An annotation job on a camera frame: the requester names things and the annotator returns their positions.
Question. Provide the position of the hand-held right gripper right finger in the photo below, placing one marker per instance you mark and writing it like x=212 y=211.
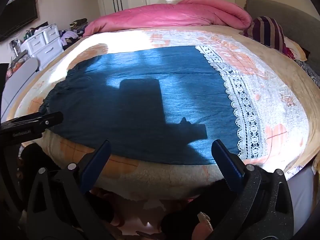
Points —
x=225 y=157

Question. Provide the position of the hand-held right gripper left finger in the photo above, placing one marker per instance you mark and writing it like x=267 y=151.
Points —
x=98 y=156

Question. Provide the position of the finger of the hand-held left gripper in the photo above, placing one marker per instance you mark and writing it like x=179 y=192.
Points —
x=47 y=121

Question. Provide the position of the blue lace-trimmed pants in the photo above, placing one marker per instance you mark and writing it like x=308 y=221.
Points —
x=140 y=75

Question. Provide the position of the grey oval board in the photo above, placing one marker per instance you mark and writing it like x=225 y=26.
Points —
x=17 y=80

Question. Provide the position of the glittery beige ornament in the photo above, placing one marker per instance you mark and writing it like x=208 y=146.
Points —
x=205 y=221

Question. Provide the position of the printed fleece blanket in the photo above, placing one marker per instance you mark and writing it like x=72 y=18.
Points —
x=275 y=100

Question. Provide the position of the white drawer unit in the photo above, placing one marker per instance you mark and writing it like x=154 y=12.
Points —
x=42 y=45

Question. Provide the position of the metal flask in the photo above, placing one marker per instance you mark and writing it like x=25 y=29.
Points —
x=15 y=47

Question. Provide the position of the lavender bed sheet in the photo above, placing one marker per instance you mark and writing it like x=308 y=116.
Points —
x=300 y=200

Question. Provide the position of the pile of clothes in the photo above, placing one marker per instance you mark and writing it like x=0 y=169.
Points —
x=72 y=33

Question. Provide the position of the black television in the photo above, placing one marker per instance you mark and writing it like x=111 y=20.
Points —
x=17 y=15

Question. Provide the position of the floral pillow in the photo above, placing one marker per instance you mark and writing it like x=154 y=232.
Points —
x=296 y=51

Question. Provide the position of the striped pillow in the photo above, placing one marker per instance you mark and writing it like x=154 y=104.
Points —
x=267 y=31

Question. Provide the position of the grey headboard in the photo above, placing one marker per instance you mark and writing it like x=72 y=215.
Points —
x=297 y=22

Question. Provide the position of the pink duvet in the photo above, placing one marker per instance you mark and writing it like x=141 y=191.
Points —
x=165 y=15

